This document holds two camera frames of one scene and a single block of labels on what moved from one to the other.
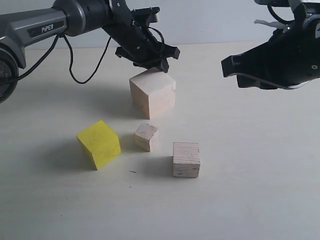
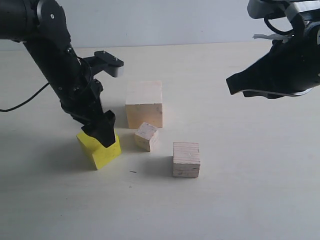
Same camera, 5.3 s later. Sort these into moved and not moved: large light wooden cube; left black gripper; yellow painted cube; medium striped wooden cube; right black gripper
Moved: large light wooden cube; left black gripper; right black gripper
Not moved: medium striped wooden cube; yellow painted cube
